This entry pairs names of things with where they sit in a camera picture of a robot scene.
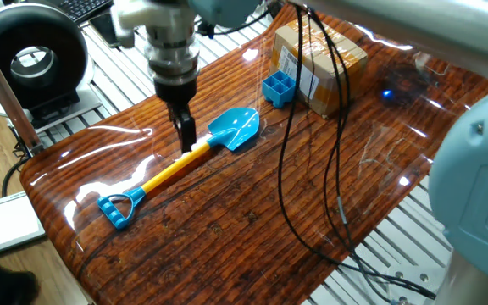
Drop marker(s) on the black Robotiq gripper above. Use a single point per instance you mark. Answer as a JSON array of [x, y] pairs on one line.
[[176, 91]]

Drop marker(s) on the blue yellow toy shovel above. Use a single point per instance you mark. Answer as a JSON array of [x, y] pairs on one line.
[[235, 127]]

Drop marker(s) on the blue plastic building block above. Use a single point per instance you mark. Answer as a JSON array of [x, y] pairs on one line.
[[280, 91]]

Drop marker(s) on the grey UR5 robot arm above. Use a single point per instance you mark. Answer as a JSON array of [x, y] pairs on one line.
[[473, 190]]

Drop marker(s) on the wood-grain table mat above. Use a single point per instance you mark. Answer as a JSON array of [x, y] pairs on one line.
[[227, 212]]

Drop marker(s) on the black smartphone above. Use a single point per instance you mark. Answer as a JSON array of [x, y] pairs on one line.
[[104, 29]]

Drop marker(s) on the black keyboard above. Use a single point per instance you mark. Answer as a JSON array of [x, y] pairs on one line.
[[83, 8]]

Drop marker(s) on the taped cardboard box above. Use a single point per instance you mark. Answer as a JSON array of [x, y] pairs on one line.
[[333, 55]]

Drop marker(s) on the white flat board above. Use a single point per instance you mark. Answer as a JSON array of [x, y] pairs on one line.
[[2, 224]]

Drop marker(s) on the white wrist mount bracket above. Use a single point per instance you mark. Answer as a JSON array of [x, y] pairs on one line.
[[138, 17]]

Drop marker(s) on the brown metal post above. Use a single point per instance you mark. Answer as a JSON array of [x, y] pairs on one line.
[[2, 89]]

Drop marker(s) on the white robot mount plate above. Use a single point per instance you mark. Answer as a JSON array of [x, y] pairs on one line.
[[411, 271]]

